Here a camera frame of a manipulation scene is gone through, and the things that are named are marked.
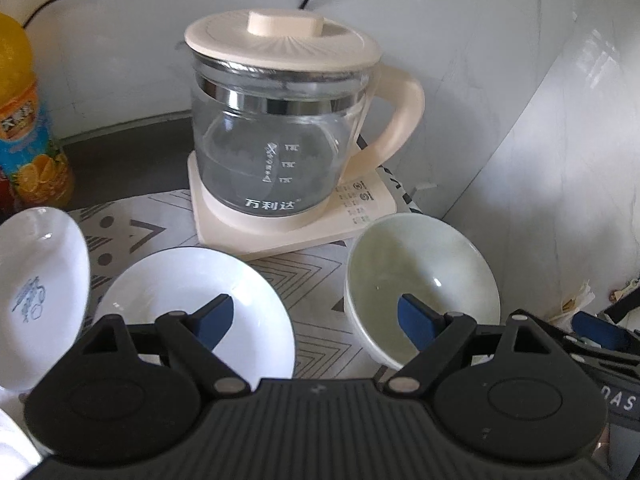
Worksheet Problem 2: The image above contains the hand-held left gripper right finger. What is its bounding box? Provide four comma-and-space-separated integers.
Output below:
385, 294, 551, 393

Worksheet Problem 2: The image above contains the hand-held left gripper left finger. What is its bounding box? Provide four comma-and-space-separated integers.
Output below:
75, 294, 252, 396

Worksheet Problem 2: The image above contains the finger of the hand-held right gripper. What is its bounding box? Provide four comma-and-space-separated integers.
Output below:
602, 290, 640, 328
547, 310, 640, 376

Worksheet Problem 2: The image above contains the plain white plate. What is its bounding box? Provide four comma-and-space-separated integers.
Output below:
92, 246, 296, 381

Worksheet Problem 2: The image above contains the pale green bowl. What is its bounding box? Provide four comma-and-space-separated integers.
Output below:
344, 212, 502, 368

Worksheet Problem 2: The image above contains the white plate with blue print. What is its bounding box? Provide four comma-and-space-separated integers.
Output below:
0, 207, 92, 391

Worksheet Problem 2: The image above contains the torn paper scrap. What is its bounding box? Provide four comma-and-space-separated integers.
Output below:
561, 280, 595, 322

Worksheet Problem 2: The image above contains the cream kettle base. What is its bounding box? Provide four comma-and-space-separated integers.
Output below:
187, 152, 401, 261

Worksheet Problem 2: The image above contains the patterned white cloth mat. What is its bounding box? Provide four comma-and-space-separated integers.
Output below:
65, 160, 441, 381

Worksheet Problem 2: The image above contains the glass kettle with cream lid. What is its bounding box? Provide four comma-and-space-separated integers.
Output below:
184, 9, 426, 211

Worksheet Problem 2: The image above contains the orange juice bottle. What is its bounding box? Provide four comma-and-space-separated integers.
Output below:
0, 12, 76, 211

